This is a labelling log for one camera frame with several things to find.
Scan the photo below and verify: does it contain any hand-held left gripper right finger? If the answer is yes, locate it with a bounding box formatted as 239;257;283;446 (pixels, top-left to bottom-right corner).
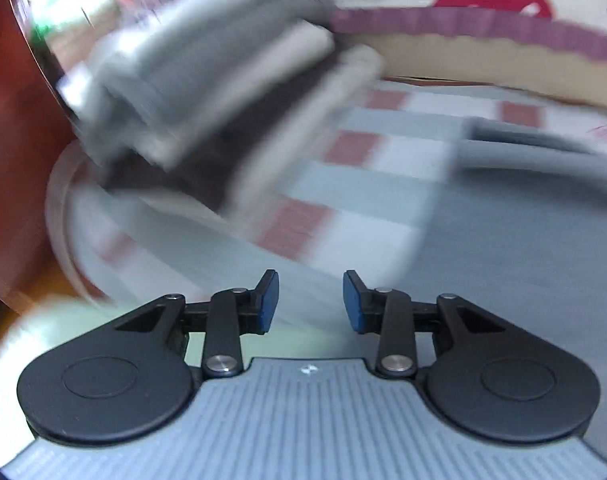
342;269;507;379

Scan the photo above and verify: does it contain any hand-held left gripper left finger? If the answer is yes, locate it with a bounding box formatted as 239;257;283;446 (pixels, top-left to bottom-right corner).
114;269;280;379

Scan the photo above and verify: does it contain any grey garment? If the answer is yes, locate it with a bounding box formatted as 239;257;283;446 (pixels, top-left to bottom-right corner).
104;0;339;131
393;115;607;466

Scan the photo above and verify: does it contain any red checked cloth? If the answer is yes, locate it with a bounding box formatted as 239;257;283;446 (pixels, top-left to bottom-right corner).
64;80;607;301

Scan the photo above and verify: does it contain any white folded garment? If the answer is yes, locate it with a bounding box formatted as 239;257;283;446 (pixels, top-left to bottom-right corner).
58;0;334;126
226;45;387;246

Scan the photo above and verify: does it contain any light green cloth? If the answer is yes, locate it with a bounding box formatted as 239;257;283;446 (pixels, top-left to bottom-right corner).
0;292;379;461

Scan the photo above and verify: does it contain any cream folded garment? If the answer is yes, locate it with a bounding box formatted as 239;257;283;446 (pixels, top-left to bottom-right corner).
154;22;337;166

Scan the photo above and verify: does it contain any grey folded garment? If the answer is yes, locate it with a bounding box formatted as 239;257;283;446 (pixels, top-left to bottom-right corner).
104;0;339;131

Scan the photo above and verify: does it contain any cardboard box with purple tape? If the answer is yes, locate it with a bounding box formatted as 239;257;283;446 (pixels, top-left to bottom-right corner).
373;35;607;111

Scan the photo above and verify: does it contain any red-brown wooden furniture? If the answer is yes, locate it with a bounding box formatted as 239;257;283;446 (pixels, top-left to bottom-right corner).
0;0;87;306

